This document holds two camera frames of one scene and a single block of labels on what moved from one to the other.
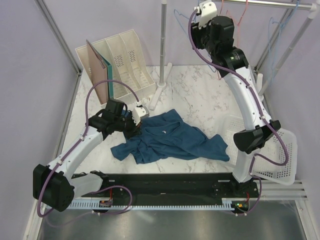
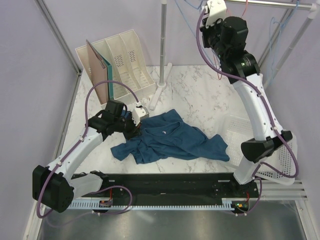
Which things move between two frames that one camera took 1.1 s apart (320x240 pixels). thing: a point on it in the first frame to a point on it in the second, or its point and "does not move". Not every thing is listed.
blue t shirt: (167, 135) does not move
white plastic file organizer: (123, 51) does not move
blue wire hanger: (189, 19) to (199, 7)
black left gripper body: (129, 126) does not move
